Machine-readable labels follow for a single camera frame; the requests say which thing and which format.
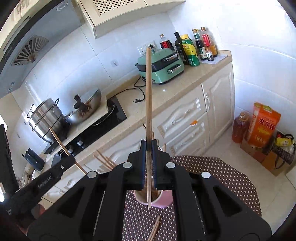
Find black glass gas hob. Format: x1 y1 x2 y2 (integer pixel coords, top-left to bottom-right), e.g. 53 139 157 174
43 96 128 158

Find pink cylindrical utensil cup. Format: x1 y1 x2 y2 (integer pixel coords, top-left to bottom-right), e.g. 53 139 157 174
133 189 173 208

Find black electric kettle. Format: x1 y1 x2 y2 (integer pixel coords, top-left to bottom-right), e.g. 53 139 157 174
22 148 45 171

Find cream base cabinets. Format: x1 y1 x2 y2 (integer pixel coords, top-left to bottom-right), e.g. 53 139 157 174
44 59 234 203

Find brown polka dot tablecloth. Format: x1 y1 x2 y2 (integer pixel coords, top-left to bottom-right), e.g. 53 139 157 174
122 156 264 240

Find stainless steel steamer pot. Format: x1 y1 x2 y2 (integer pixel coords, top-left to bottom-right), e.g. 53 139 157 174
27 98 66 143

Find steel wok with lid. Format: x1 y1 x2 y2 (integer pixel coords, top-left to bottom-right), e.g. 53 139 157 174
64 88 102 125

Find green electric grill cooker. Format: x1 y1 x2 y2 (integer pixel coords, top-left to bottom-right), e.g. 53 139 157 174
135 48 185 85

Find orange rice bag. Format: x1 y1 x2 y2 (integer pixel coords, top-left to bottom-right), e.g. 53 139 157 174
245 102 281 148

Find cardboard box with bags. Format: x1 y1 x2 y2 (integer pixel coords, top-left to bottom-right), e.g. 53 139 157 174
240 131 295 176

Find green yellow bottle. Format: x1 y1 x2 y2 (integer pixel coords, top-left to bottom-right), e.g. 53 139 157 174
181 34 200 66

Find dark olive oil bottle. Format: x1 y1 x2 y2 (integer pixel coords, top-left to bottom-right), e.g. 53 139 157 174
174 32 189 65

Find dark soy sauce bottle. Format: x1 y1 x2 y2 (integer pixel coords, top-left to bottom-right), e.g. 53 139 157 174
192 29 207 61

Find red label sauce bottle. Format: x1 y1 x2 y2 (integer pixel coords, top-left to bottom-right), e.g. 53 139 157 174
201 27 218 61

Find grey range hood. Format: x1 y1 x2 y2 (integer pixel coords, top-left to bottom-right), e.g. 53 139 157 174
1 1 83 97

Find black power cable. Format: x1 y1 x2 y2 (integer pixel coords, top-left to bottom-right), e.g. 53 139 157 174
113 76 147 104

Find white wall socket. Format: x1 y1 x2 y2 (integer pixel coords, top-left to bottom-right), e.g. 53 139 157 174
137 41 157 55

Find cream lattice wall cabinet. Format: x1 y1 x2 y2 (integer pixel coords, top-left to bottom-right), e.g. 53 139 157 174
77 0 184 39

